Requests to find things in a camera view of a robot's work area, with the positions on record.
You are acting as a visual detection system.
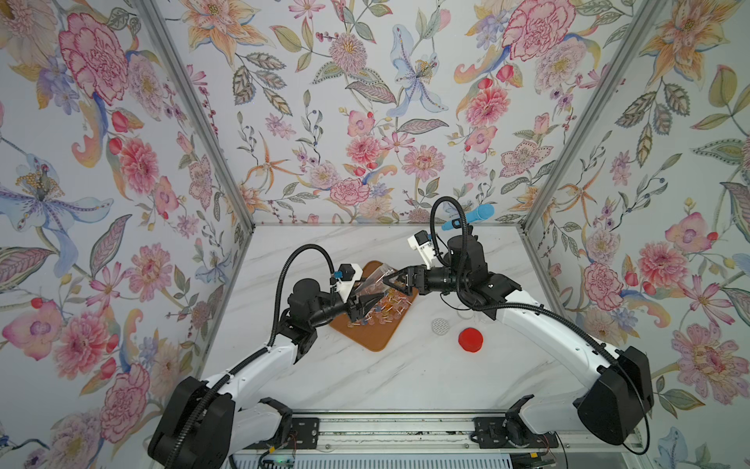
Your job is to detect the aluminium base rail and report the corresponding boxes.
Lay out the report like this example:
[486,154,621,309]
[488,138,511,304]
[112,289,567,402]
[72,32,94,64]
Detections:
[220,412,647,468]

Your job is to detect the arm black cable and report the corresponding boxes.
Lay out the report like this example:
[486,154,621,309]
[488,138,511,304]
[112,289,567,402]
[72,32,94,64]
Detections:
[429,195,652,456]
[163,243,336,469]

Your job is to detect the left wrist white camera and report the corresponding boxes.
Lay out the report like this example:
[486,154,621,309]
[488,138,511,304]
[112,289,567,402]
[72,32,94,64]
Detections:
[332,263,363,303]

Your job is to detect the pile of lollipop candies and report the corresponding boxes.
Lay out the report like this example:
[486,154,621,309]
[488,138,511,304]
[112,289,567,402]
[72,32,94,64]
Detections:
[348,289,412,328]

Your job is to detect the brown wooden tray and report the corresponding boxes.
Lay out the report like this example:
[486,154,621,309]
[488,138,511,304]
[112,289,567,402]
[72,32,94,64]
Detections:
[329,271,418,352]

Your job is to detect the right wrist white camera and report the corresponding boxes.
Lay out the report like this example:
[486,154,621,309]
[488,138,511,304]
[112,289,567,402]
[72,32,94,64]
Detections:
[407,230,445,270]

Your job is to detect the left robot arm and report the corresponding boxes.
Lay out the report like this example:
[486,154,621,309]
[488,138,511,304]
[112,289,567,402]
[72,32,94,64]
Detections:
[148,279,385,468]

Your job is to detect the wrist white camera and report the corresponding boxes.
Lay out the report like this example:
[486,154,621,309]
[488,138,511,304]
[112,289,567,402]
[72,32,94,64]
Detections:
[407,230,445,270]
[332,263,363,303]

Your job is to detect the blue microphone on stand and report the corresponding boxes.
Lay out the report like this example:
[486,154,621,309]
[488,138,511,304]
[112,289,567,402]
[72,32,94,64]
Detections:
[441,204,495,231]

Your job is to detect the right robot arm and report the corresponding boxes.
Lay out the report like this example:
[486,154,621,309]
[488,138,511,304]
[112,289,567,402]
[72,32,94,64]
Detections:
[383,232,654,446]

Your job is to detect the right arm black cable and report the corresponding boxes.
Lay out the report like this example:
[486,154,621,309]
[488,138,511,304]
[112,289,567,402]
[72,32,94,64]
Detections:
[429,195,652,456]

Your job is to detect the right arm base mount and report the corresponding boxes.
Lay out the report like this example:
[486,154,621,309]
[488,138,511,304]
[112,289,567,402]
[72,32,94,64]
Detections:
[469,395,559,451]

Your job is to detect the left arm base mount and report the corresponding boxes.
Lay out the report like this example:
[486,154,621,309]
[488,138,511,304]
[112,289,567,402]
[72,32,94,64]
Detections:
[230,398,320,451]

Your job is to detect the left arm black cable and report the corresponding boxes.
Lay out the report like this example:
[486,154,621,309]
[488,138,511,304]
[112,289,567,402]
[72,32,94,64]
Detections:
[163,243,336,469]

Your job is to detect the red jar lid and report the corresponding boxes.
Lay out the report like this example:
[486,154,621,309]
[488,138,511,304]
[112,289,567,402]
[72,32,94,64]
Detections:
[458,328,484,353]

